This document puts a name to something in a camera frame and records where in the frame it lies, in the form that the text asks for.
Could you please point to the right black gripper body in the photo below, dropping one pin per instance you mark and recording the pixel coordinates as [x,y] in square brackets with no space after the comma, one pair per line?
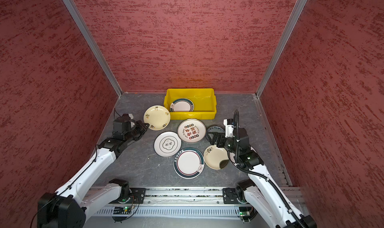
[231,146]

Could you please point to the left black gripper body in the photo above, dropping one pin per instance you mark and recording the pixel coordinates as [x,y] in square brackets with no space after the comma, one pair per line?
[128,135]

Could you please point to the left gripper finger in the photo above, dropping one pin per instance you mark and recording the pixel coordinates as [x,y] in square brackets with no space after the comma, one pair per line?
[141,126]
[137,134]

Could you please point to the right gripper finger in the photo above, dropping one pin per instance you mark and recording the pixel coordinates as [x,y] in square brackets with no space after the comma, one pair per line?
[212,137]
[220,142]

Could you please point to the cream plate small flowers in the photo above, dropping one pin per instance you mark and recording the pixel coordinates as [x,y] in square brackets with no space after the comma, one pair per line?
[158,117]

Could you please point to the white plate green red rim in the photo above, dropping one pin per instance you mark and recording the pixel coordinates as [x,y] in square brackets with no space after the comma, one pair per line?
[182,105]

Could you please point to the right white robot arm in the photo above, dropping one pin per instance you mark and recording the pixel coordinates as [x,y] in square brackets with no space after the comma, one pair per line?
[260,190]

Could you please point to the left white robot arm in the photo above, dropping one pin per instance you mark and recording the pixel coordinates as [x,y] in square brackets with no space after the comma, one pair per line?
[68,207]

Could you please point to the yellow plastic bin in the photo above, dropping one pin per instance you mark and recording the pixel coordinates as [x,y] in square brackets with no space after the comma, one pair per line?
[204,99]

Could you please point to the small teal patterned plate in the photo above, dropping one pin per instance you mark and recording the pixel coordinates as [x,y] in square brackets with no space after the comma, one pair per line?
[216,128]

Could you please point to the cream plate dark brush mark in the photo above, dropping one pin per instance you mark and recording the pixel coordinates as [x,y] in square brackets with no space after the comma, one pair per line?
[216,158]

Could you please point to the white plate red characters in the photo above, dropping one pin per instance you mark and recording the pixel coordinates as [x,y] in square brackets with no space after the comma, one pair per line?
[191,131]

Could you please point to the white plate quatrefoil outline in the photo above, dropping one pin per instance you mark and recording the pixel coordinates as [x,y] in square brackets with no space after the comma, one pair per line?
[167,144]

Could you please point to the large white plate green rim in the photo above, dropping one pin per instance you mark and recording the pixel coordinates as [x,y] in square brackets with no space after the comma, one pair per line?
[189,163]

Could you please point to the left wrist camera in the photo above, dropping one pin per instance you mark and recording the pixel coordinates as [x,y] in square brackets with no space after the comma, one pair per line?
[128,116]

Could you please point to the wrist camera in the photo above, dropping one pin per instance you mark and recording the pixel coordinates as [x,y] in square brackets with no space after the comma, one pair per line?
[229,129]
[128,116]

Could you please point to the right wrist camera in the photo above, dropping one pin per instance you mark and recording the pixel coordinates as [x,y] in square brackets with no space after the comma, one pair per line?
[229,129]

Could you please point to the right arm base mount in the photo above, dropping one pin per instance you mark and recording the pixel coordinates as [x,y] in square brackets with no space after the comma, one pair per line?
[234,196]

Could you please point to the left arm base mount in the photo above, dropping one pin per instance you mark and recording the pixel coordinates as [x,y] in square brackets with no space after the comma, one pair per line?
[132,196]

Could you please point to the aluminium mounting rail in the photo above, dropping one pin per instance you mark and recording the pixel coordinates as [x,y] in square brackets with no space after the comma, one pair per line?
[208,199]

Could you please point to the left aluminium corner post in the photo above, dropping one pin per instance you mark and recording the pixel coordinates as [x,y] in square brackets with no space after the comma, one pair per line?
[81,24]

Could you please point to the aluminium corner post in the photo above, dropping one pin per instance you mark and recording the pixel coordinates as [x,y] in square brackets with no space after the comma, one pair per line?
[290,25]
[81,24]

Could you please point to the right aluminium corner post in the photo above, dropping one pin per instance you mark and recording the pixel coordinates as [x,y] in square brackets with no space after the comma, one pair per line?
[290,25]

